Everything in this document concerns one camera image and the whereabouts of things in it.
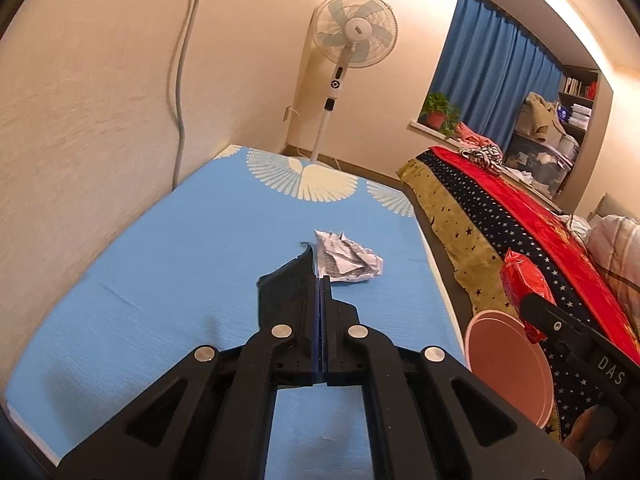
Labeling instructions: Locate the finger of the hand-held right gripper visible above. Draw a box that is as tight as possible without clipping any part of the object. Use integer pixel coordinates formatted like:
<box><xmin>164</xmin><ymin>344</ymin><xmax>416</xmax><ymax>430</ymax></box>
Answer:
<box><xmin>519</xmin><ymin>294</ymin><xmax>566</xmax><ymax>343</ymax></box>

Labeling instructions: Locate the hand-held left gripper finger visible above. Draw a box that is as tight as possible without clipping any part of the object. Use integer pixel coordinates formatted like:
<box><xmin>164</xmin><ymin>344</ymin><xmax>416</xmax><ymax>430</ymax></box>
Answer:
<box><xmin>319</xmin><ymin>275</ymin><xmax>586</xmax><ymax>480</ymax></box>
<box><xmin>56</xmin><ymin>275</ymin><xmax>320</xmax><ymax>480</ymax></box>

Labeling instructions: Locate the red plastic bag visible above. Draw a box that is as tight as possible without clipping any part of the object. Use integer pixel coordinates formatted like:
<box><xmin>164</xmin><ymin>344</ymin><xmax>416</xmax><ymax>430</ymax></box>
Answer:
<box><xmin>500</xmin><ymin>248</ymin><xmax>557</xmax><ymax>345</ymax></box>

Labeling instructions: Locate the pink round bin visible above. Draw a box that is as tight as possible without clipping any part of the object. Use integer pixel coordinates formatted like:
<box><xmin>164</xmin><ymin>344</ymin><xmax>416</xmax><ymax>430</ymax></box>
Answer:
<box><xmin>463</xmin><ymin>310</ymin><xmax>556</xmax><ymax>429</ymax></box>

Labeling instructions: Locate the black packet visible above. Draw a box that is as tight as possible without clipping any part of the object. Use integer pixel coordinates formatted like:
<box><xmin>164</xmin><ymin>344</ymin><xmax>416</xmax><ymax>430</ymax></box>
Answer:
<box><xmin>256</xmin><ymin>241</ymin><xmax>317</xmax><ymax>333</ymax></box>

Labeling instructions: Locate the person's right hand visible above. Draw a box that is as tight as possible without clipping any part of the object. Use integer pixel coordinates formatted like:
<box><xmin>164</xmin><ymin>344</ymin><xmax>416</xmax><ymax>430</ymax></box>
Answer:
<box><xmin>561</xmin><ymin>404</ymin><xmax>622</xmax><ymax>476</ymax></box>

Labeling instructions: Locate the crumpled white printed paper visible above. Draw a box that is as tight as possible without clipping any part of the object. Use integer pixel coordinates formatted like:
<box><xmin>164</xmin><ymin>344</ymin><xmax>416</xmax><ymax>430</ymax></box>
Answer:
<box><xmin>313</xmin><ymin>229</ymin><xmax>385</xmax><ymax>284</ymax></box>

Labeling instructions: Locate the light crumpled cloth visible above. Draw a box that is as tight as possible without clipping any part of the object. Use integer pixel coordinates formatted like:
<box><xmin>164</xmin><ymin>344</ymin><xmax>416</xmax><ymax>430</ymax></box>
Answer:
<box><xmin>557</xmin><ymin>214</ymin><xmax>593</xmax><ymax>243</ymax></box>

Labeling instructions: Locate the checked pillow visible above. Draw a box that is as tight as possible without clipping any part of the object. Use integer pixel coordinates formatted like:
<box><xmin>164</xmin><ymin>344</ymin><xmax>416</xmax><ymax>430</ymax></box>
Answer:
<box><xmin>585</xmin><ymin>214</ymin><xmax>640</xmax><ymax>323</ymax></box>

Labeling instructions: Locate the red starred blanket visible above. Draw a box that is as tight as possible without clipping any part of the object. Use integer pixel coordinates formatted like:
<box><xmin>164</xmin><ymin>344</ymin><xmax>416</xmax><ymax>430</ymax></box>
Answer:
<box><xmin>397</xmin><ymin>146</ymin><xmax>640</xmax><ymax>443</ymax></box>

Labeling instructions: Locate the grey headboard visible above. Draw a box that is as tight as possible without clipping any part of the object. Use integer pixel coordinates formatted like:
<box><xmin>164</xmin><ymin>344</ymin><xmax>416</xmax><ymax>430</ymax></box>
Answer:
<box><xmin>587</xmin><ymin>192</ymin><xmax>628</xmax><ymax>222</ymax></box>

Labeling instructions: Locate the clear storage box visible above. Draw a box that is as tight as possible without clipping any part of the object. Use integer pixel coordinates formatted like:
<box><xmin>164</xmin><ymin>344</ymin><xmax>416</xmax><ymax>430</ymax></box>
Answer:
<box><xmin>504</xmin><ymin>132</ymin><xmax>581</xmax><ymax>200</ymax></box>

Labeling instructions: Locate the black white striped cloth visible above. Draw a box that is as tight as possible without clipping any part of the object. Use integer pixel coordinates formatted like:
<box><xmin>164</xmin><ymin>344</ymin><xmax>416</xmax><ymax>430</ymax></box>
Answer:
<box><xmin>459</xmin><ymin>143</ymin><xmax>504</xmax><ymax>177</ymax></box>

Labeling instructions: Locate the pink cloth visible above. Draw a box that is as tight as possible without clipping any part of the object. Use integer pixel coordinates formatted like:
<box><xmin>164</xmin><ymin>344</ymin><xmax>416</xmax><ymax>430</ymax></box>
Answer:
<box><xmin>454</xmin><ymin>122</ymin><xmax>495</xmax><ymax>150</ymax></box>

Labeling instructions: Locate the beige coat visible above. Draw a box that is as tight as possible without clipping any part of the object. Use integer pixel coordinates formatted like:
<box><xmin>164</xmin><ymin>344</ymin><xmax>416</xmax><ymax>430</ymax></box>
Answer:
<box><xmin>524</xmin><ymin>92</ymin><xmax>562</xmax><ymax>142</ymax></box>

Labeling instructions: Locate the wooden bookshelf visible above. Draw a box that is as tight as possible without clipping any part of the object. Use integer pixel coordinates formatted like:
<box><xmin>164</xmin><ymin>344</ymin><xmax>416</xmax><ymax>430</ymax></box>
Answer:
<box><xmin>556</xmin><ymin>66</ymin><xmax>601</xmax><ymax>137</ymax></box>

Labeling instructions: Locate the potted green plant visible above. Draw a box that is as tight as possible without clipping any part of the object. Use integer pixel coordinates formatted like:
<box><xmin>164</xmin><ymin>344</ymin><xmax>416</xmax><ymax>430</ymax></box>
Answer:
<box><xmin>419</xmin><ymin>92</ymin><xmax>462</xmax><ymax>137</ymax></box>

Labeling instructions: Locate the blue curtain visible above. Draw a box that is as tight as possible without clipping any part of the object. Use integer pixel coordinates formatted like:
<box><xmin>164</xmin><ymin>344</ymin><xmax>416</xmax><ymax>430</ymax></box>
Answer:
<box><xmin>430</xmin><ymin>0</ymin><xmax>564</xmax><ymax>153</ymax></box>

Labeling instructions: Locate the white standing fan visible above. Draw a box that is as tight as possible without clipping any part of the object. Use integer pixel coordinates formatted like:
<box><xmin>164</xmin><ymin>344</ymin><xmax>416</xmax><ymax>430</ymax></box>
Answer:
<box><xmin>295</xmin><ymin>0</ymin><xmax>400</xmax><ymax>167</ymax></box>

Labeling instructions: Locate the grey wall cable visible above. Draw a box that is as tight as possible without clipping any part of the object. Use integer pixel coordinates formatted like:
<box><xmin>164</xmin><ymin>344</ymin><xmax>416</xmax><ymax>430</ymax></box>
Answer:
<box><xmin>170</xmin><ymin>0</ymin><xmax>213</xmax><ymax>192</ymax></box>

